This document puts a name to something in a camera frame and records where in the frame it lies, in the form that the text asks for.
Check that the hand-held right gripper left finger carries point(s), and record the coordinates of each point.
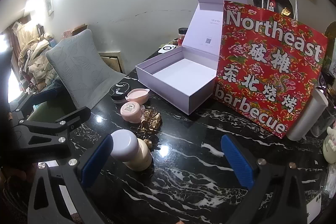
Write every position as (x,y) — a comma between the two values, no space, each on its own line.
(97,158)

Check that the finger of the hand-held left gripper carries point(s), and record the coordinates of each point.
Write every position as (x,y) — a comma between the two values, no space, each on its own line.
(52,121)
(39,98)

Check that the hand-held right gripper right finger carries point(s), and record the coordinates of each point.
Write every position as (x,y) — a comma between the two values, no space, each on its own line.
(237,163)

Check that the white domed jar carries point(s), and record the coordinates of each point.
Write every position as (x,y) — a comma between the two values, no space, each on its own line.
(123,142)

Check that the cream round jar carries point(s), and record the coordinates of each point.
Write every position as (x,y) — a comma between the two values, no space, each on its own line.
(141,155)

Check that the brown hair claw clip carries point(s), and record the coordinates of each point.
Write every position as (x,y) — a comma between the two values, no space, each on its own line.
(144,132)

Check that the pink round labelled jar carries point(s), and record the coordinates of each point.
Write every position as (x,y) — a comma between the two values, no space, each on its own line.
(131,110)

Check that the gold hair claw clip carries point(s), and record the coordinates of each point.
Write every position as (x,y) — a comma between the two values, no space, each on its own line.
(152,116)

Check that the black round compact case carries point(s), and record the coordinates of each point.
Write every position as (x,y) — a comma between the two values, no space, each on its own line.
(118,91)

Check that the pink shallow dish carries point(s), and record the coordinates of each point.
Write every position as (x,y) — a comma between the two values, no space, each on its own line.
(137,95)

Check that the white gift box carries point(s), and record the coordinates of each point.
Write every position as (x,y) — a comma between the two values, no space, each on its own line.
(181,77)

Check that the green seat cushion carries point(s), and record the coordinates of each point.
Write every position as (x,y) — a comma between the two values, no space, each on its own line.
(47,111)

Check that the pile of clothes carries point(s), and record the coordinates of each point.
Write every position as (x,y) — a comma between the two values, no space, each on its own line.
(34,56)

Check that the grey leaf-patterned chair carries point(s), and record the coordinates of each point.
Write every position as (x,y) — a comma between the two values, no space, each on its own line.
(78,64)

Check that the cardboard boxes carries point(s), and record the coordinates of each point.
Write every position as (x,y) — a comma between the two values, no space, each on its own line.
(76,29)

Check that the wooden panel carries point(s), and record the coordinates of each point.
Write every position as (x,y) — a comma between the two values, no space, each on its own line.
(113,62)

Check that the white cylinder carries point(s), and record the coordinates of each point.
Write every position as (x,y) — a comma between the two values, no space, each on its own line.
(307,113)

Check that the white plush figurine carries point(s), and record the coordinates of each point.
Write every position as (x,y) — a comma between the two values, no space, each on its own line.
(330,145)

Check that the red floral paper bag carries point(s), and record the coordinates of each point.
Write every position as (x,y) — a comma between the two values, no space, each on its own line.
(267,69)

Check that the white flat device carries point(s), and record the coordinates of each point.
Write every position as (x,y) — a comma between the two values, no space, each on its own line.
(168,48)

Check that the red jar with black lid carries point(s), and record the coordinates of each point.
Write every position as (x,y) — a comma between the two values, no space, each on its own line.
(183,36)

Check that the black snack bag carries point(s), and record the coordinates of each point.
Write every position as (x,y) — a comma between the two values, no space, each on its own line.
(265,1)

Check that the small wall picture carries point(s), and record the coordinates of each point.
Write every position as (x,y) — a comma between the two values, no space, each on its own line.
(49,3)

